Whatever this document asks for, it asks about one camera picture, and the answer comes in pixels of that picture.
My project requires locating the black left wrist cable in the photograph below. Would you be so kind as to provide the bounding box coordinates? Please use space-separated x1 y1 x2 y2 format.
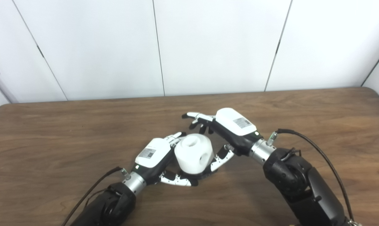
61 166 132 226

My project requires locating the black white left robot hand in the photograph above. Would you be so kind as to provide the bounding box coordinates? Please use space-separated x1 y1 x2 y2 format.
124 132 199 196

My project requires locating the round white piece with holes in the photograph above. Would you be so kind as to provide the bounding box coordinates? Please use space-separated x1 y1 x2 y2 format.
174 133 214 175

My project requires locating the black flanged holder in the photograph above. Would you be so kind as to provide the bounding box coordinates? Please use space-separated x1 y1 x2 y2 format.
189 171 213 183

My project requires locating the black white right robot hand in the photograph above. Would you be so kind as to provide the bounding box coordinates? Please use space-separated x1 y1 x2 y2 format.
181 107 276 166

